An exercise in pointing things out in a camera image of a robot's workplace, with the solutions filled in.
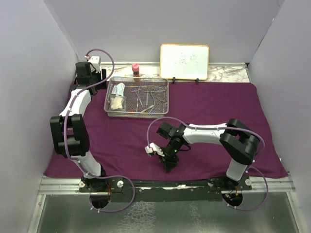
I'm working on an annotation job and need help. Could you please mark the steel tweezers front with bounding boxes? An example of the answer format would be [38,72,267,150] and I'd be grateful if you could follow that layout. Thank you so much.
[140,104,155,113]

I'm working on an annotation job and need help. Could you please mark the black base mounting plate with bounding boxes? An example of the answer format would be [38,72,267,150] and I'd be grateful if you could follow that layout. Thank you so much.
[79,176,252,203]

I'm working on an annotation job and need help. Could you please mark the white gauze bag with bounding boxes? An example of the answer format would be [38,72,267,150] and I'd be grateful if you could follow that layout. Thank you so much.
[110,96,126,111]

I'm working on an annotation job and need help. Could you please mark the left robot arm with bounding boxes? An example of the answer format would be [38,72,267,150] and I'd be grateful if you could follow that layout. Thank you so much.
[50,61,108,192]

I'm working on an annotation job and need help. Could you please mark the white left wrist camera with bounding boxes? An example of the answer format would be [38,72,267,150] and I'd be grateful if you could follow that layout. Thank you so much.
[88,56,101,72]

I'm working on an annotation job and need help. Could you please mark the pink lid spice bottle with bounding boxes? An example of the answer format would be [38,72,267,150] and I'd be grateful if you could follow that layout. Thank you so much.
[132,63,139,77]

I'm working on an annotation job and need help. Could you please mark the steel forceps left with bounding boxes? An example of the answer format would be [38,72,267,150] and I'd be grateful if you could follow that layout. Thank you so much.
[130,87,143,107]

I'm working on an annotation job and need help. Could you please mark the steel clamp right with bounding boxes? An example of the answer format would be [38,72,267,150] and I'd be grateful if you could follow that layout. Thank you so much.
[153,86,167,105]

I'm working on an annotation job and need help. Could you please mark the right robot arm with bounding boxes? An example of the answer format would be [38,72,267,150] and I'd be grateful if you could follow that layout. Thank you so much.
[145,118,264,190]

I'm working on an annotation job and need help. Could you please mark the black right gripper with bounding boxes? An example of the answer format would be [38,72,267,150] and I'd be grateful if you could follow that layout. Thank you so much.
[156,139,180,172]

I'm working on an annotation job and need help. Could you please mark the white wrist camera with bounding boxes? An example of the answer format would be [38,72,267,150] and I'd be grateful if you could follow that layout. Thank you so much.
[145,143,164,157]
[88,56,101,72]

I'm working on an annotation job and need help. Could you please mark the metal mesh tray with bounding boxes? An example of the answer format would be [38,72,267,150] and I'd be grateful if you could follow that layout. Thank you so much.
[104,77,169,118]

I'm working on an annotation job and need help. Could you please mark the yellow framed whiteboard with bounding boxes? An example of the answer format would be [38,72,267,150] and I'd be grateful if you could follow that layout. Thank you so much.
[159,44,209,81]

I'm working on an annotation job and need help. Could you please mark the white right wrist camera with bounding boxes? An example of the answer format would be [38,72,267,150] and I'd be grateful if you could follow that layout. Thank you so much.
[145,143,164,157]

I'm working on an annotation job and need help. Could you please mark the aluminium frame rail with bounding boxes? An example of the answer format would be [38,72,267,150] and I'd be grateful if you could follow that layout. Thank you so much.
[38,176,296,195]

